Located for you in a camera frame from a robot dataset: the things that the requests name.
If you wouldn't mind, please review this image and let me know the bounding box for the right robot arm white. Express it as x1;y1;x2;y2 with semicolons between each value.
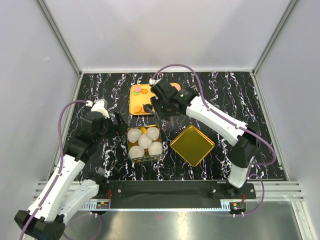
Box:
143;93;260;199

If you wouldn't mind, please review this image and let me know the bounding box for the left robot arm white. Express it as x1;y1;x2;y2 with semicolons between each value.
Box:
14;99;128;240

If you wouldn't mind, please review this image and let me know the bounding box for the dotted round sandwich cookie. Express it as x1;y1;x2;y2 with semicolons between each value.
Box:
133;105;142;114

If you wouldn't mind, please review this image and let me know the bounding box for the yellow serving tray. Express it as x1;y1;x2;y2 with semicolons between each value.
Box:
129;82;181;116

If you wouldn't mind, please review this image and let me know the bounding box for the orange swirl cookie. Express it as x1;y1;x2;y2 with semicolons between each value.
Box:
141;89;148;95

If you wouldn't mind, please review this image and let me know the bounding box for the pink macaron cookie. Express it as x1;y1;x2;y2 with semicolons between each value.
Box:
134;86;141;92

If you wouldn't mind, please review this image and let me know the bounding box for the white paper cup back-right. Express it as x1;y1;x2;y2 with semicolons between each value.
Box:
146;127;160;141

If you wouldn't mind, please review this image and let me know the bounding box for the white paper cup back-left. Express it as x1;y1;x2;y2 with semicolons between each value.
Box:
127;128;142;144

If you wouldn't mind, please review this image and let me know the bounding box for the white paper cup centre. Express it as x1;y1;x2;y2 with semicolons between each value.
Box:
138;134;153;149

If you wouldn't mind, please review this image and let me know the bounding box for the white paper cup front-right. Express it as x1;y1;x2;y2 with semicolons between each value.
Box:
148;141;163;156

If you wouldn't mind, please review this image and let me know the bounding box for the gold tin lid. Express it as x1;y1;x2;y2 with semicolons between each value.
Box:
170;125;215;167

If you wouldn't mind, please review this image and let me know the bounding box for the gold square cookie tin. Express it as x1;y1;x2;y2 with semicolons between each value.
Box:
126;124;164;163

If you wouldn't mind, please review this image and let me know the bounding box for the white paper cup front-left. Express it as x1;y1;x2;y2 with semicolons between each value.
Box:
128;145;145;159

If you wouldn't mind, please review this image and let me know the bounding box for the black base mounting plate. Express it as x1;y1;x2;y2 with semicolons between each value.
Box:
98;180;257;200

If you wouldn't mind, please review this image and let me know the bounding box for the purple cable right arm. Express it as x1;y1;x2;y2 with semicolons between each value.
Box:
152;63;277;218

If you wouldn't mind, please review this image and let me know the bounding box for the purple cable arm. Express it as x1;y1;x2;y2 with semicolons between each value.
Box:
152;63;277;218
19;99;104;240

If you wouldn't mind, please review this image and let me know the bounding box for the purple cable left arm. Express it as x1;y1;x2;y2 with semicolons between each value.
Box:
19;99;104;240

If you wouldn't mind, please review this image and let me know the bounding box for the aluminium frame rail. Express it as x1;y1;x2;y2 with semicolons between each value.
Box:
34;180;304;211

